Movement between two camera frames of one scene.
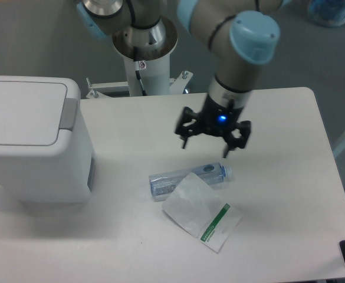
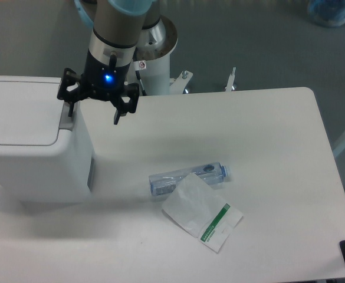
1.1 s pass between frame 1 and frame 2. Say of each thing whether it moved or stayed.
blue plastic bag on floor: stayed
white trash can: stayed
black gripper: moved
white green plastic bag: stayed
